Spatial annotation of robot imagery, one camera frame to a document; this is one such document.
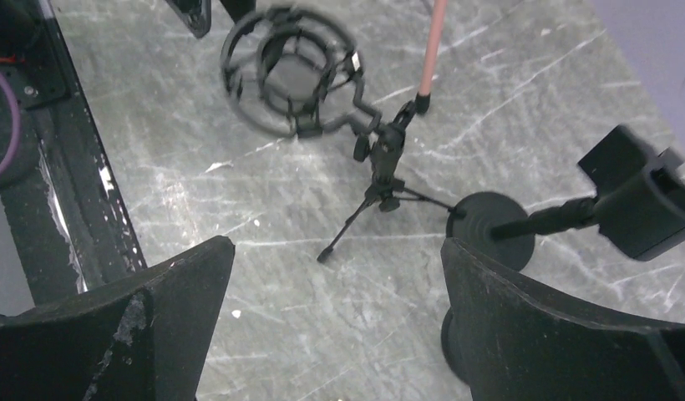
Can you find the black round-base stand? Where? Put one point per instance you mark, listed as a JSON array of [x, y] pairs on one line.
[[450, 345], [638, 206]]

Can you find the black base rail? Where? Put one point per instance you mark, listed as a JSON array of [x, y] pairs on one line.
[[67, 226]]

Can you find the pink music stand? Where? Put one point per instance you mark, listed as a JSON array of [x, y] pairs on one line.
[[436, 27]]

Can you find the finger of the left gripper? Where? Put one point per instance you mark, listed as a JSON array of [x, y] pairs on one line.
[[194, 14]]

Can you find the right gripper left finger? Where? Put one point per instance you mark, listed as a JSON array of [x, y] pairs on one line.
[[143, 337]]

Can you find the black tripod mic stand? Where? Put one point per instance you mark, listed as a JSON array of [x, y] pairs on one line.
[[267, 37]]

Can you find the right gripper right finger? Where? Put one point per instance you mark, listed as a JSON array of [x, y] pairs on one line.
[[523, 340]]

